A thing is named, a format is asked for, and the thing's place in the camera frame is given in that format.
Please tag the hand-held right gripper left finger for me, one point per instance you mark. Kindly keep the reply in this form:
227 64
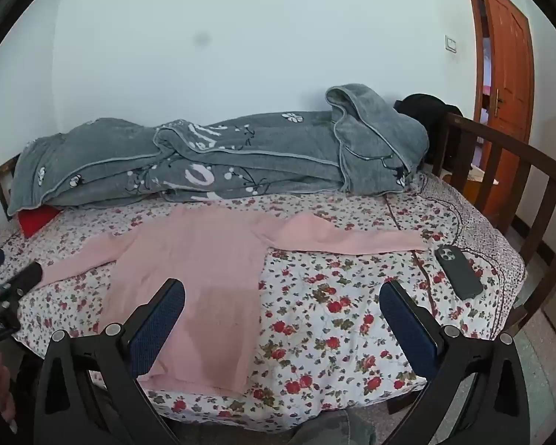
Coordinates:
161 320

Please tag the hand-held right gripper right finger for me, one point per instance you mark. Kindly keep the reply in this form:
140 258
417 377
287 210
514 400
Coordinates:
407 331

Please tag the pink knit sweater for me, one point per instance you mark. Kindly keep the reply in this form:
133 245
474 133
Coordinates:
204 264

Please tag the red pillow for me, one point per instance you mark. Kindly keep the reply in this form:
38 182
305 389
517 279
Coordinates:
37 220

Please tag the dark smartphone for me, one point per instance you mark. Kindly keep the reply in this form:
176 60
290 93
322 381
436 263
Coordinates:
458 271

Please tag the floral bed sheet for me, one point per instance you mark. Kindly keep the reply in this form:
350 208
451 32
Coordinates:
333 287

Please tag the grey-green cloth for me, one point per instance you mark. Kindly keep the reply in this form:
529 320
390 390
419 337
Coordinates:
333 431

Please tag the grey floral blanket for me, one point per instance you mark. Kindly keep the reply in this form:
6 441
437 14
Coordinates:
120 157

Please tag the black garment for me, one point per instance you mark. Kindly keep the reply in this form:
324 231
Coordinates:
421 104

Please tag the orange wooden door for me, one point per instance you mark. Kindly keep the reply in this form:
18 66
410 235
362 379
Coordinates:
509 55

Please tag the white light switch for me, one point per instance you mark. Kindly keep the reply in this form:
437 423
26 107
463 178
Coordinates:
451 43

